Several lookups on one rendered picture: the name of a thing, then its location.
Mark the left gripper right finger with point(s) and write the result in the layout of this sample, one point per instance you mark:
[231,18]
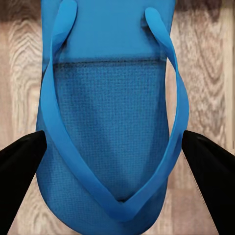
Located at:
[214,171]

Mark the sandal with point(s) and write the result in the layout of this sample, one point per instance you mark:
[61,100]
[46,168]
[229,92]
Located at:
[102,107]

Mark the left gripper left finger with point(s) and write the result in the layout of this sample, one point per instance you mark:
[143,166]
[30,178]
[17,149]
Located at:
[18,165]

